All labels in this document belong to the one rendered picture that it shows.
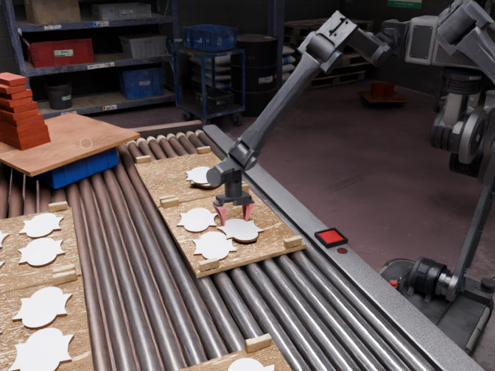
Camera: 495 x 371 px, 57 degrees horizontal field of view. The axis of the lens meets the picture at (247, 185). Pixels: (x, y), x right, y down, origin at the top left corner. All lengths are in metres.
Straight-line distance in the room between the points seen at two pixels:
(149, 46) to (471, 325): 4.73
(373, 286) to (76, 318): 0.77
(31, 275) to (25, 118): 0.77
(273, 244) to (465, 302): 1.30
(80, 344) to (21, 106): 1.08
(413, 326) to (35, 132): 1.53
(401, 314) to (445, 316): 1.12
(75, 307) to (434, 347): 0.86
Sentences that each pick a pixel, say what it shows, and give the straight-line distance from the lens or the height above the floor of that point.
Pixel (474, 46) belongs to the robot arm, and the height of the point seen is 1.53.
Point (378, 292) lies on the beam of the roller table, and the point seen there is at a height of 0.91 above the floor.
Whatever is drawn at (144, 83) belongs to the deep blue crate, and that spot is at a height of 0.32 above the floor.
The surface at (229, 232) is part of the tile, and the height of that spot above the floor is 0.95.
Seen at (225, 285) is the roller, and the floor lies 0.92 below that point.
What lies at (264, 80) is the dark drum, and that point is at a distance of 5.46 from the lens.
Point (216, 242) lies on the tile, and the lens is 1.38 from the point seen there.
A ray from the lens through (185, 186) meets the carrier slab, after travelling 1.74.
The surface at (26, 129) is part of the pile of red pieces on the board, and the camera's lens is 1.97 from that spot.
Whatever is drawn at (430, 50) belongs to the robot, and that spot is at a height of 1.43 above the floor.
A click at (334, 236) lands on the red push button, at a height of 0.93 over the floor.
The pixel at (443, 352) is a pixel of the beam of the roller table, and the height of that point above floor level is 0.92.
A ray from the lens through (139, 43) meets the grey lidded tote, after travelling 5.83.
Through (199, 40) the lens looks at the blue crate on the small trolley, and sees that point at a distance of 4.98.
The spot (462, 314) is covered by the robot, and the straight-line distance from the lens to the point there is 2.39.
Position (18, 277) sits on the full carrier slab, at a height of 0.94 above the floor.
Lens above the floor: 1.71
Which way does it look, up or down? 26 degrees down
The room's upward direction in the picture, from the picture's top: straight up
